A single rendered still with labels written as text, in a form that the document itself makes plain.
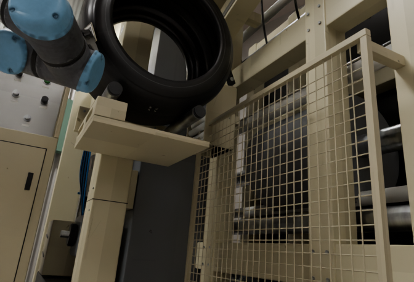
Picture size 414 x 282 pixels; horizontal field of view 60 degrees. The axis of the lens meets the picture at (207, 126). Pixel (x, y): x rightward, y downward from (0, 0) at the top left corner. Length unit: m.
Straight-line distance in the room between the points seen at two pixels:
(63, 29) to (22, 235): 1.14
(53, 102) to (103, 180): 0.58
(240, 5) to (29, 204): 1.22
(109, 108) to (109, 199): 0.44
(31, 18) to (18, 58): 0.17
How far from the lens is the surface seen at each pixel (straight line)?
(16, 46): 0.80
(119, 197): 1.39
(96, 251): 1.37
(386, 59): 1.01
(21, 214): 1.67
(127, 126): 1.06
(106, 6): 1.21
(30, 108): 1.80
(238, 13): 1.66
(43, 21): 0.64
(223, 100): 1.60
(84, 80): 0.75
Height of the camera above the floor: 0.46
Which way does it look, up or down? 20 degrees up
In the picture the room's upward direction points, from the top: 5 degrees clockwise
